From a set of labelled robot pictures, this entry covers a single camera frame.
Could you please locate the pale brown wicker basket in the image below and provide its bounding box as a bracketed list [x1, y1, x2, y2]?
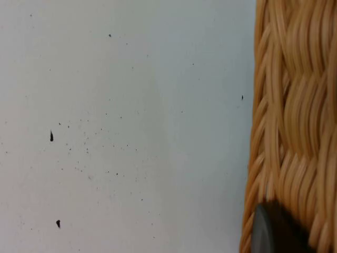
[239, 0, 337, 253]

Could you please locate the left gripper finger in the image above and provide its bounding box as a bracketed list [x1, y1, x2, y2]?
[249, 200, 316, 253]

